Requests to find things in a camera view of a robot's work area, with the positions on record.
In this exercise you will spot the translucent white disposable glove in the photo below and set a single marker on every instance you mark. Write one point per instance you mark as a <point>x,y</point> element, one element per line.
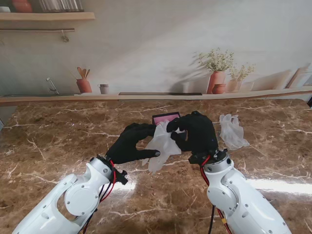
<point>234,129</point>
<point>163,143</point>

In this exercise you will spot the dark object at table edge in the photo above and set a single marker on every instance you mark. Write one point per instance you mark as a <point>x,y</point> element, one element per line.
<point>310,101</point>

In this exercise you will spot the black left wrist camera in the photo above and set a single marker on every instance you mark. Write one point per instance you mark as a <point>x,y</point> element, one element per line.
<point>122,177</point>

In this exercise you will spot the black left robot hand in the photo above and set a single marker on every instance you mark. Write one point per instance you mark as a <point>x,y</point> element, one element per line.
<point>124,151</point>

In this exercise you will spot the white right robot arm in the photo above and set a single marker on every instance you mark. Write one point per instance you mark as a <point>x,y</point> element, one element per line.
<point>236,200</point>

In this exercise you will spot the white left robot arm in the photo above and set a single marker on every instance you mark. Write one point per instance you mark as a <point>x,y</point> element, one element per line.
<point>73,200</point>

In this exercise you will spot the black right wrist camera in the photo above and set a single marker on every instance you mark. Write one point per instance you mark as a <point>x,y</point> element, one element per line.
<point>196,159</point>

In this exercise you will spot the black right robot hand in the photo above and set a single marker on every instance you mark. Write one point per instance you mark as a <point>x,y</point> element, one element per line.
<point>202,136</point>

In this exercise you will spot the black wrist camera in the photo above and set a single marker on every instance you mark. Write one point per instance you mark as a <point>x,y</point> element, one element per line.
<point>122,177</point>
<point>196,159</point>

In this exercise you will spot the black box pink inside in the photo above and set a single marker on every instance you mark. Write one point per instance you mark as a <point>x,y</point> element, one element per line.
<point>163,118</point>

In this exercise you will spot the printed kitchen scene backdrop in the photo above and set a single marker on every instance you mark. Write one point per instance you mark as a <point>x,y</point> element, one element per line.
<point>151,48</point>

